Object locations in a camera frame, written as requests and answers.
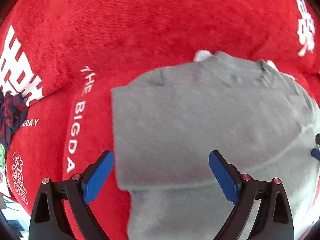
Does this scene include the red wedding bedspread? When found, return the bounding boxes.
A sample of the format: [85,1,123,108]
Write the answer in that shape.
[1,0,319,239]

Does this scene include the dark red patterned garment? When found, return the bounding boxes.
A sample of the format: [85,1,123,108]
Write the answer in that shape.
[1,92,28,153]

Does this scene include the grey knit sweater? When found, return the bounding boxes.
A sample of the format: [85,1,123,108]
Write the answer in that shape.
[112,52,319,239]

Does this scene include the cartoon print pillow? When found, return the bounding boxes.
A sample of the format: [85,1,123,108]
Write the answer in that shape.
[0,144,11,197]

